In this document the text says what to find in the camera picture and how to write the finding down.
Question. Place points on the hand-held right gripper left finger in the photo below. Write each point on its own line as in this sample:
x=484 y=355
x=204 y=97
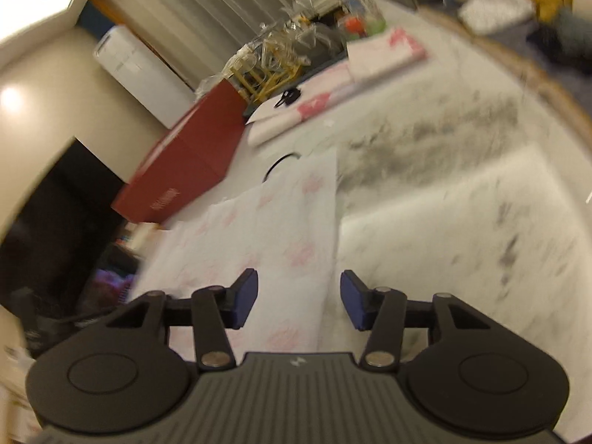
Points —
x=245 y=298

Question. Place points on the black television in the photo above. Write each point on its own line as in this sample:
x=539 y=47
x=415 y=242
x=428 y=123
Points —
x=55 y=222

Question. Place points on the black rubber band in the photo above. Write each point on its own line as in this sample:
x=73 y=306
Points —
x=276 y=161

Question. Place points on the red cardboard box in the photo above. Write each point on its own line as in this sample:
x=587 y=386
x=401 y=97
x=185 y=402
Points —
x=185 y=166

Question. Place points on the green tray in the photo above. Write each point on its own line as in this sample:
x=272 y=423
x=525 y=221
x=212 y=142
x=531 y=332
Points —
x=323 y=58

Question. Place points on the large white pink folded bag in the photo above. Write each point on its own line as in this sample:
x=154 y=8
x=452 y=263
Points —
x=296 y=115

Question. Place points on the white sheer curtain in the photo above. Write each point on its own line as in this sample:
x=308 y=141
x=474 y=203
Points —
x=208 y=4

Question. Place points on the white plush toy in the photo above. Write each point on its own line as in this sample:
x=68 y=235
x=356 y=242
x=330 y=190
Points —
x=495 y=9

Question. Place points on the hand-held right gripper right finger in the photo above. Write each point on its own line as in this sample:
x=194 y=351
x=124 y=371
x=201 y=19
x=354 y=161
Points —
x=354 y=300

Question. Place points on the white pink-printed shopping bag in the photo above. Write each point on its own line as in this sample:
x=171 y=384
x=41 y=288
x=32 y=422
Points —
x=277 y=222

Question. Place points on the grey blue sofa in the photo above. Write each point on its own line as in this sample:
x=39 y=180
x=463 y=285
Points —
x=569 y=32

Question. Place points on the white tower air conditioner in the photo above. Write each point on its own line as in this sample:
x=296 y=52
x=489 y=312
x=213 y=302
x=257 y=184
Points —
x=134 y=69

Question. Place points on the orange toy in clear box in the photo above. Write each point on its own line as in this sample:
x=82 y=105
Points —
x=356 y=25

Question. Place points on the small folded bag red print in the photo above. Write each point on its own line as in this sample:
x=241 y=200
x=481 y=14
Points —
x=379 y=55

